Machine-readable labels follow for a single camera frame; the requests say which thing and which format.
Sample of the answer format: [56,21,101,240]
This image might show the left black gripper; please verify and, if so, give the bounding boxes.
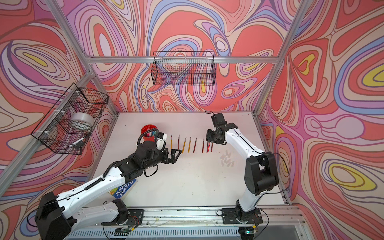
[141,147,183,172]

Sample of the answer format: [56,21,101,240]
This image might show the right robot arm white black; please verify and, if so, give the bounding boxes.
[206,121,279,222]

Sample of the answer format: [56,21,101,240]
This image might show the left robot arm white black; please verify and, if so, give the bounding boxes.
[34,141,182,240]

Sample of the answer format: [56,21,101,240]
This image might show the red pen cup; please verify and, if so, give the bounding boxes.
[141,125,157,142]

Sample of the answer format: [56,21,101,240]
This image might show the treehouse storey book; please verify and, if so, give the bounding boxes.
[109,180,137,199]

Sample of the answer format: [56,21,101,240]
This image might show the white tape roll in basket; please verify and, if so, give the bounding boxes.
[70,113,95,131]

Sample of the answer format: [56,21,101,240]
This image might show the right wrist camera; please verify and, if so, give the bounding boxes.
[211,113,227,129]

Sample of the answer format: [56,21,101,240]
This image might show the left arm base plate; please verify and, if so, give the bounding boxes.
[102,209,144,227]

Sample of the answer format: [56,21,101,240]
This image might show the black wire basket back wall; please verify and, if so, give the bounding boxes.
[151,51,217,87]

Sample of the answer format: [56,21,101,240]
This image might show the black wire basket wall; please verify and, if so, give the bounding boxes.
[31,83,109,155]
[151,51,217,87]

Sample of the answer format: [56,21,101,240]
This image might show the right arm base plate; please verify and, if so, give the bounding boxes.
[219,207,263,226]

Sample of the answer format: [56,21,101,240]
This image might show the black wire basket left wall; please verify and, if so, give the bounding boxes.
[31,83,109,155]

